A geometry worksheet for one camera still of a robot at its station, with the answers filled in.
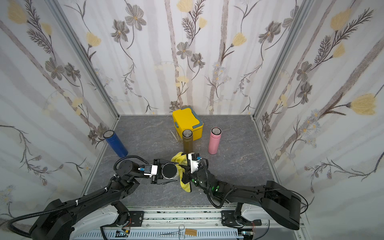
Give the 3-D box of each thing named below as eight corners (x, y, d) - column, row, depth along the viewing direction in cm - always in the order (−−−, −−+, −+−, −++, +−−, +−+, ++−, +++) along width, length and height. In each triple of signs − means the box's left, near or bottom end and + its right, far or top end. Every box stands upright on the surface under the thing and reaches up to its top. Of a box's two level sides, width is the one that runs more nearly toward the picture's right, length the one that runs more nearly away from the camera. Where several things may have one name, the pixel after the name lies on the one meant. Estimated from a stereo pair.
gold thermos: (184, 155, 99) (182, 136, 82) (184, 149, 102) (182, 129, 86) (193, 155, 99) (192, 136, 82) (193, 149, 102) (192, 129, 86)
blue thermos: (117, 157, 99) (101, 137, 81) (120, 150, 102) (105, 130, 85) (126, 157, 99) (112, 137, 81) (129, 150, 102) (115, 130, 85)
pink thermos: (208, 154, 100) (211, 135, 83) (207, 146, 104) (210, 126, 88) (218, 154, 100) (222, 135, 83) (217, 146, 105) (221, 126, 88)
